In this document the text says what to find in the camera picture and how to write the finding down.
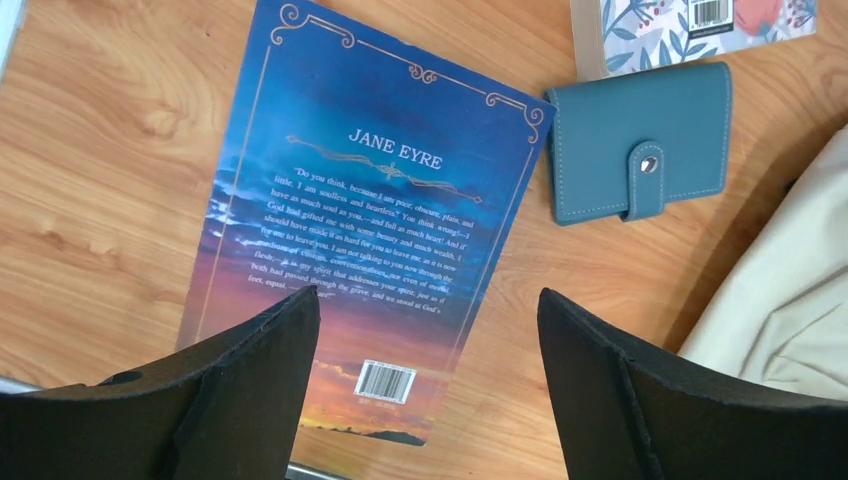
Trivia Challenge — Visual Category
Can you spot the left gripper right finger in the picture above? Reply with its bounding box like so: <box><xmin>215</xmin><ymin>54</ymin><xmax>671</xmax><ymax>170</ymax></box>
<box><xmin>537</xmin><ymin>289</ymin><xmax>847</xmax><ymax>479</ymax></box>

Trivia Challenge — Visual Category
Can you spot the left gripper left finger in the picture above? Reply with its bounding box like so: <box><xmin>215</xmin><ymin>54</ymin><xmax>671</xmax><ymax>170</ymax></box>
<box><xmin>1</xmin><ymin>286</ymin><xmax>320</xmax><ymax>479</ymax></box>

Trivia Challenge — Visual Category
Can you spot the beige canvas backpack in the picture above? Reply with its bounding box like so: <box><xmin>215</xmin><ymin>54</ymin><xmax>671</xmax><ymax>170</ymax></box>
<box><xmin>679</xmin><ymin>129</ymin><xmax>847</xmax><ymax>401</ymax></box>

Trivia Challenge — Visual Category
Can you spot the blue leather wallet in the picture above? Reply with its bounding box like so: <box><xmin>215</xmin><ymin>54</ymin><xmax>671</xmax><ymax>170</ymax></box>
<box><xmin>546</xmin><ymin>62</ymin><xmax>733</xmax><ymax>226</ymax></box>

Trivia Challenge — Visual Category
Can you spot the blue Jane Eyre book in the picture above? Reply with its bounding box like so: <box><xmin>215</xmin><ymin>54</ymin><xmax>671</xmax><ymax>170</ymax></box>
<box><xmin>177</xmin><ymin>1</ymin><xmax>556</xmax><ymax>446</ymax></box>

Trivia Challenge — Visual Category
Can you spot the floral cover book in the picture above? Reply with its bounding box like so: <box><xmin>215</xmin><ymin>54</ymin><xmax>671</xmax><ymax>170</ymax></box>
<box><xmin>570</xmin><ymin>0</ymin><xmax>819</xmax><ymax>81</ymax></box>

